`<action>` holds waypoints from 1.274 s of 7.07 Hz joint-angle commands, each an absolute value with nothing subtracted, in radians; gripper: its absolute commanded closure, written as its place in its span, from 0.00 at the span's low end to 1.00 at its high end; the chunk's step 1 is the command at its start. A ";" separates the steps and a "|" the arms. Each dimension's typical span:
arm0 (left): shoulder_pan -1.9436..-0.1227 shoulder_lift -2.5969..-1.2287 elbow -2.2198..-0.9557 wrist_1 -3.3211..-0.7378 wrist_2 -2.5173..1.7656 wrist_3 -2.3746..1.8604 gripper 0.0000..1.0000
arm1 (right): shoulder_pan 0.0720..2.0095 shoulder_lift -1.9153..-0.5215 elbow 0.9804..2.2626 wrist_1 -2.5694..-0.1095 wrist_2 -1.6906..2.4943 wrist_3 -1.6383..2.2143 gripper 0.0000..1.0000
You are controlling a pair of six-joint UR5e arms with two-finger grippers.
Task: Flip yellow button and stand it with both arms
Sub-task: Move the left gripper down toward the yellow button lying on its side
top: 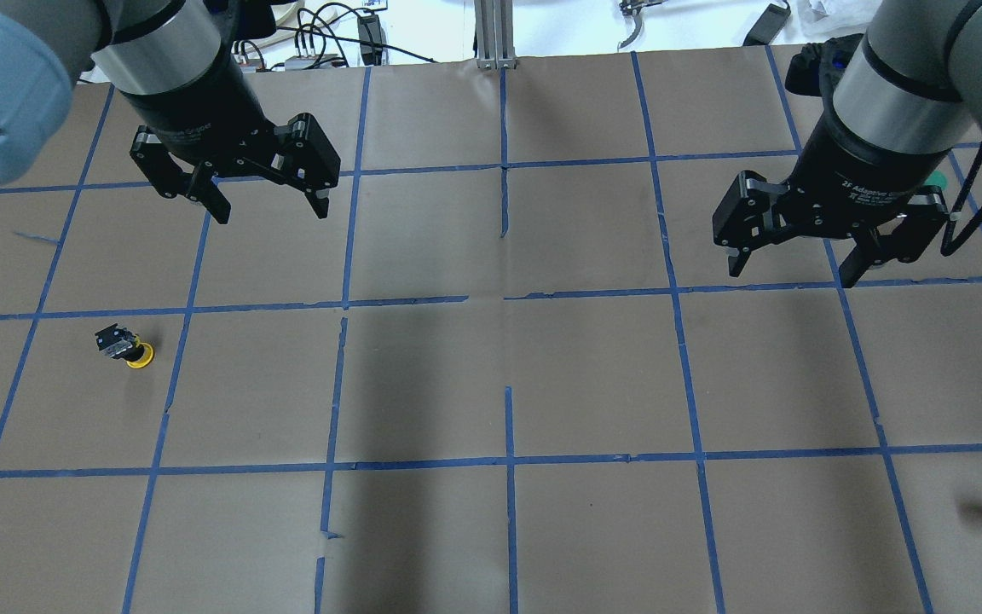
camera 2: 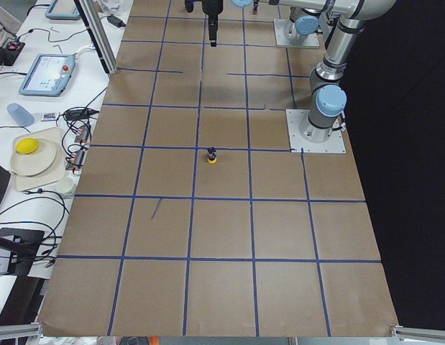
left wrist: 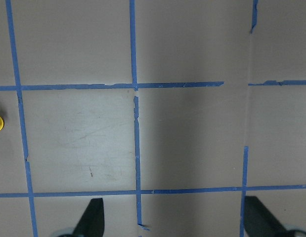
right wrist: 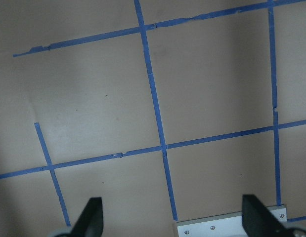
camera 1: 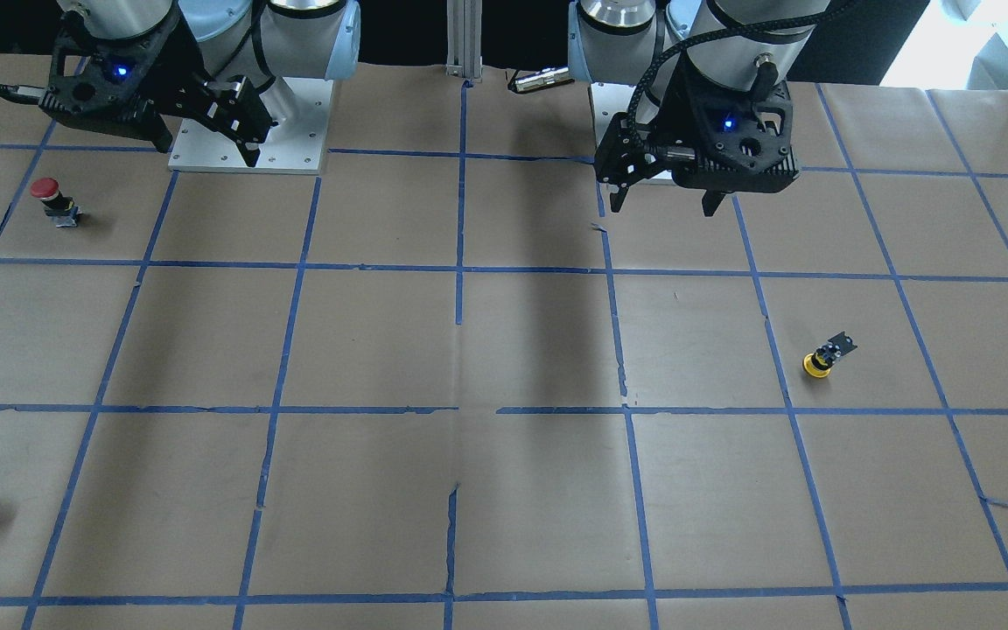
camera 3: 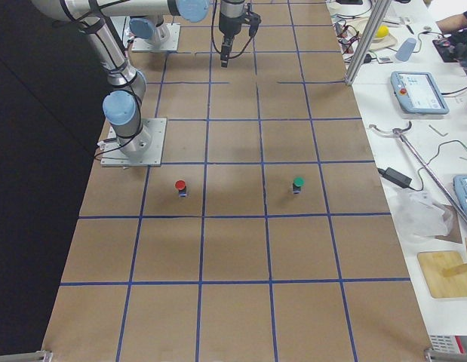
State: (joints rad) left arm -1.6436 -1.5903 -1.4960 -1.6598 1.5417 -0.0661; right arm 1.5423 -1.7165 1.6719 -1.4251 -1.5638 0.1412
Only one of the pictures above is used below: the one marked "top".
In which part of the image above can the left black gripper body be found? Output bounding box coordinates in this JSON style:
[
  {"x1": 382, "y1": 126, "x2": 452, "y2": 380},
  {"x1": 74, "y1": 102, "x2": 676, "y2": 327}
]
[{"x1": 122, "y1": 65, "x2": 280, "y2": 182}]

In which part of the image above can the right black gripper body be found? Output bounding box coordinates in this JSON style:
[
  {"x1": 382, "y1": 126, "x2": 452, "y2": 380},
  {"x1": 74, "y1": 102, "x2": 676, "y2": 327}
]
[{"x1": 777, "y1": 119, "x2": 935, "y2": 240}]

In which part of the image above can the yellow push button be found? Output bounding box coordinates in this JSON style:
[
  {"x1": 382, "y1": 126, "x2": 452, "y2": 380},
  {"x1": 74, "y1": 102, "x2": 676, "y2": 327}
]
[{"x1": 95, "y1": 323, "x2": 155, "y2": 369}]

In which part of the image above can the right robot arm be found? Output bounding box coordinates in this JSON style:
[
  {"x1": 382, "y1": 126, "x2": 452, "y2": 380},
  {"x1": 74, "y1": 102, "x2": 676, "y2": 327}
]
[{"x1": 712, "y1": 1, "x2": 982, "y2": 288}]

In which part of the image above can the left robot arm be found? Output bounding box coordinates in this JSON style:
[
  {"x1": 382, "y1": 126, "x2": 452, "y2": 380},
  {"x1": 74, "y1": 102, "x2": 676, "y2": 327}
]
[{"x1": 0, "y1": 1, "x2": 342, "y2": 224}]

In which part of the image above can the black power adapter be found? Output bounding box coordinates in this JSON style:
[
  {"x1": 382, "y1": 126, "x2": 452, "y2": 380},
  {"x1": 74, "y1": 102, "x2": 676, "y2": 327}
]
[{"x1": 742, "y1": 1, "x2": 792, "y2": 47}]

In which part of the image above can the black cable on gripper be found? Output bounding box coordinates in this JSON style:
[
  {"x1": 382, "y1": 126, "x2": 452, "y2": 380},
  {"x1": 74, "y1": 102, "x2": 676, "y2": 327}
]
[{"x1": 940, "y1": 141, "x2": 982, "y2": 256}]

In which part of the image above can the aluminium frame post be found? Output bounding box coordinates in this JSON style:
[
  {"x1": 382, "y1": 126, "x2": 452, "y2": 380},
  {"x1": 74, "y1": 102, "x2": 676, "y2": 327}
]
[{"x1": 474, "y1": 0, "x2": 517, "y2": 70}]

